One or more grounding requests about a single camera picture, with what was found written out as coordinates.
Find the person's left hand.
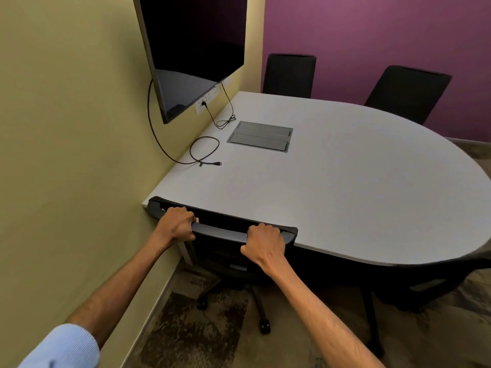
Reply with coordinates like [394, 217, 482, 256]
[156, 206, 199, 243]

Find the person's right hand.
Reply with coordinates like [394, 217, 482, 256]
[240, 223, 286, 271]

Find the black office chair with wheels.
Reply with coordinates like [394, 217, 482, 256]
[147, 196, 298, 335]

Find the person's right forearm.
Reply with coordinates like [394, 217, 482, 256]
[269, 256, 385, 368]

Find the person's left forearm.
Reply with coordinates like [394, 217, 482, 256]
[66, 231, 181, 348]

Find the black table leg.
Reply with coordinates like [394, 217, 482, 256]
[361, 287, 385, 359]

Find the light blue sleeve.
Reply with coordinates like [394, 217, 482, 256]
[17, 324, 101, 368]

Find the black cable with plug end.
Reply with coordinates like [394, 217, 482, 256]
[148, 79, 222, 167]

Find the black power cable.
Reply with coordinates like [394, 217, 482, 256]
[201, 82, 237, 130]

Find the grey table cable box lid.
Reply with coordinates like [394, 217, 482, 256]
[227, 121, 294, 153]

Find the white wall socket strip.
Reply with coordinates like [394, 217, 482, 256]
[194, 76, 232, 115]

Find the black wall-mounted television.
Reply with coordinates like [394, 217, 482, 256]
[132, 0, 248, 124]

